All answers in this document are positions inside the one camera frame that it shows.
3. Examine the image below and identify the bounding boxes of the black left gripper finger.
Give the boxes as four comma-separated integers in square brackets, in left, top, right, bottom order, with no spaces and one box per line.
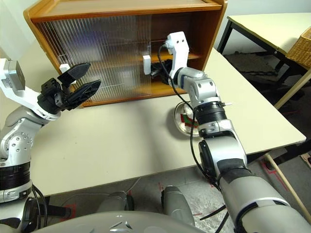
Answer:
[57,62,92,85]
[64,79,102,110]

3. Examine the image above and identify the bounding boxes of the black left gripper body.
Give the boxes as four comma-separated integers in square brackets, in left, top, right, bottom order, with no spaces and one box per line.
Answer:
[37,77,73,114]

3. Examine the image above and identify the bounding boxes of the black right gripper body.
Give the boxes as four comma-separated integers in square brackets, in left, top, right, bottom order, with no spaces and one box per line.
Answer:
[160,59,174,84]

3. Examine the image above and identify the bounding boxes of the ribbed clear sliding door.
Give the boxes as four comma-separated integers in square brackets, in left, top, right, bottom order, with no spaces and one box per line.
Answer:
[92,14,153,92]
[36,15,141,102]

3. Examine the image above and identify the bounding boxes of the white red green plush toy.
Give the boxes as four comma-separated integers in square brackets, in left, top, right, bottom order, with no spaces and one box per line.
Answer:
[180,108,199,128]

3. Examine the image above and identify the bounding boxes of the wooden cabinet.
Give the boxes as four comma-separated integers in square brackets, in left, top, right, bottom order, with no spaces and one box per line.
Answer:
[23,0,229,109]

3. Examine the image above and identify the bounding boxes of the metal bowl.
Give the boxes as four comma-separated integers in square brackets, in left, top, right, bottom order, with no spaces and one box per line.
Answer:
[173,100,207,139]

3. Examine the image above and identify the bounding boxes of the black floor mat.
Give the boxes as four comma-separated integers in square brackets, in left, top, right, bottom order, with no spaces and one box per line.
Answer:
[223,52,307,81]

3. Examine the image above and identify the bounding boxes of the beige side table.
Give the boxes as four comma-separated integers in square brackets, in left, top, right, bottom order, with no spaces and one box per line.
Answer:
[217,15,311,110]

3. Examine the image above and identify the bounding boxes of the black table leg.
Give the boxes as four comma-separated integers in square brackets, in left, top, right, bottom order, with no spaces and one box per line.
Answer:
[46,203,72,218]

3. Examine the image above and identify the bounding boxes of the grey rounded robot leg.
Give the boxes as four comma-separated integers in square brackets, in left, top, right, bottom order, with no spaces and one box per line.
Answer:
[161,185,195,225]
[96,191,135,214]

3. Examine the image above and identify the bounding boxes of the silver robot torso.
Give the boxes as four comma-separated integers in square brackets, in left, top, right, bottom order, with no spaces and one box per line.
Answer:
[36,210,202,233]

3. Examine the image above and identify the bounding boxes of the wicker basket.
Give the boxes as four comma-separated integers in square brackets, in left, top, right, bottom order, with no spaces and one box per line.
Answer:
[286,26,311,67]

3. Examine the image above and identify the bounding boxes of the light wooden pole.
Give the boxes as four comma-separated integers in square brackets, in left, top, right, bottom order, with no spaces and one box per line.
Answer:
[263,153,311,223]

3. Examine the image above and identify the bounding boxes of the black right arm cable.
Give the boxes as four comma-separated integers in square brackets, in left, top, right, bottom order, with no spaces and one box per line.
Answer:
[157,41,229,233]

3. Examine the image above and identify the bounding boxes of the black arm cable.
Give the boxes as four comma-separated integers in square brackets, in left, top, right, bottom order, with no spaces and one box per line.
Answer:
[157,41,229,233]
[31,185,49,233]

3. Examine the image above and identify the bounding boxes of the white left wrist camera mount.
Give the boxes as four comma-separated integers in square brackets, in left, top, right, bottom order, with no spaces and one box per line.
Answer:
[0,58,61,119]

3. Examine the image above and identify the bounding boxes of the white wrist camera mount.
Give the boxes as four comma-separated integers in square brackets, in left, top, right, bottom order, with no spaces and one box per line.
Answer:
[0,58,61,119]
[166,31,190,80]

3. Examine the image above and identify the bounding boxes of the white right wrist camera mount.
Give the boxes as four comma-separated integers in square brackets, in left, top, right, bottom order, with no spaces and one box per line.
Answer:
[166,31,190,80]

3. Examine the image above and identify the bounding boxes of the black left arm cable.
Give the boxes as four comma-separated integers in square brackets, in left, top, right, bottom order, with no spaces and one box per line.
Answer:
[31,185,49,233]

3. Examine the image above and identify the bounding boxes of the thin white floor cable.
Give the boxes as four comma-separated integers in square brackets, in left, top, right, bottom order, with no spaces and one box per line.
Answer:
[125,176,143,194]

